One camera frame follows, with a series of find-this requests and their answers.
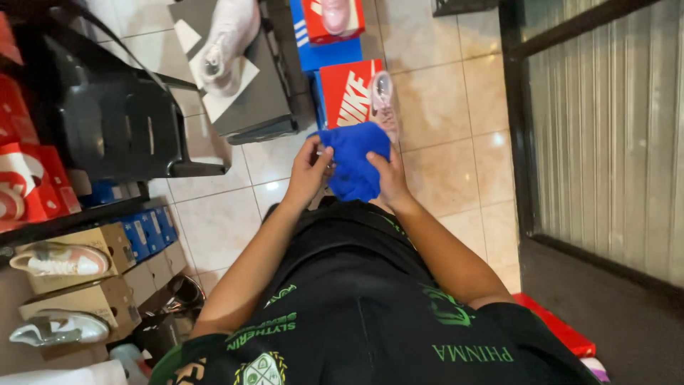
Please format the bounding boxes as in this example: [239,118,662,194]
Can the pink sneaker with rounded toe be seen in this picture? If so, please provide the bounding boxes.
[321,0,353,37]

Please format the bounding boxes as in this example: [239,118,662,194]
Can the dark grey door mat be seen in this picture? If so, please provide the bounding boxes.
[519,237,684,385]

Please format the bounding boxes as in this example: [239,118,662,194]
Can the black framed glass door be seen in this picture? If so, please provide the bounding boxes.
[498,0,684,292]

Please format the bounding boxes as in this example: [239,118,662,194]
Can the black plastic bag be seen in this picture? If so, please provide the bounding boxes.
[133,275,207,366]

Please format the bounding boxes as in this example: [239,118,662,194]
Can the black display shelf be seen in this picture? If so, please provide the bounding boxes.
[0,184,151,252]

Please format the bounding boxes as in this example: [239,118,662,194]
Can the white and pink sneaker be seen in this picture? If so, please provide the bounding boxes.
[9,242,111,278]

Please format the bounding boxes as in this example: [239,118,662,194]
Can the blue striped shoe box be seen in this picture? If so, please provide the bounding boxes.
[289,0,364,73]

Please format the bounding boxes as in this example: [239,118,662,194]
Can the grey shoe box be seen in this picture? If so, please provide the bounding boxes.
[168,0,300,146]

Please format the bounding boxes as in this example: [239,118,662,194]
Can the person's black printed shirt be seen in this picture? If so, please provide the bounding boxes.
[149,195,603,385]

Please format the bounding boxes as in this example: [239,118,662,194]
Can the stack of red shoe boxes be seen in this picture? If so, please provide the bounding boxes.
[0,12,82,233]

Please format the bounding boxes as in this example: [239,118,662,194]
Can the brown cardboard shoe box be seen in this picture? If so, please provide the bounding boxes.
[15,223,138,295]
[18,275,143,360]
[123,241,188,307]

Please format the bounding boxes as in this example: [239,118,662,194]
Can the blue cloth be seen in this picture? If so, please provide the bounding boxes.
[312,121,392,203]

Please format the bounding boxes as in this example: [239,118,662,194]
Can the black metal grate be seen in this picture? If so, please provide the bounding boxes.
[431,0,501,17]

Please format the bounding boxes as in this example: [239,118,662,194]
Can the row of blue shoe boxes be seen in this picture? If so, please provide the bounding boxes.
[80,181,180,263]

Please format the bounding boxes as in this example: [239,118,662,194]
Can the white plastic bottle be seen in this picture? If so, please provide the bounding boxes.
[109,343,154,385]

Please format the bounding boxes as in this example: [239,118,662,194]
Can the purple and white item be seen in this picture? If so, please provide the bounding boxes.
[579,356,611,384]

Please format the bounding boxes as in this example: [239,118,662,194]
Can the person's right hand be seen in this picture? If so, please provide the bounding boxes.
[366,149,416,212]

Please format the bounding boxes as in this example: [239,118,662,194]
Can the large red shoe box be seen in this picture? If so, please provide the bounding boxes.
[313,59,385,130]

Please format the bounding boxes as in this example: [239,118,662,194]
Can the small red shoe box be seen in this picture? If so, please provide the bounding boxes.
[300,0,367,46]

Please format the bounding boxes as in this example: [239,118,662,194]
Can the person's left hand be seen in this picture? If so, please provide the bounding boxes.
[284,135,337,212]

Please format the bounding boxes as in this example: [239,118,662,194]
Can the pale pink slim sneaker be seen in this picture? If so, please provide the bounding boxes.
[370,71,400,144]

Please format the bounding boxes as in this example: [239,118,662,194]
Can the red shoe box lid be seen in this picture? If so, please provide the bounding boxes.
[512,292,597,358]

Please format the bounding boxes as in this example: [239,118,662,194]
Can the black plastic chair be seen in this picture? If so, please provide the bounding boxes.
[11,0,232,185]

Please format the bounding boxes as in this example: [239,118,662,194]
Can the white and silver sneaker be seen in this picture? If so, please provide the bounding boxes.
[9,309,111,348]

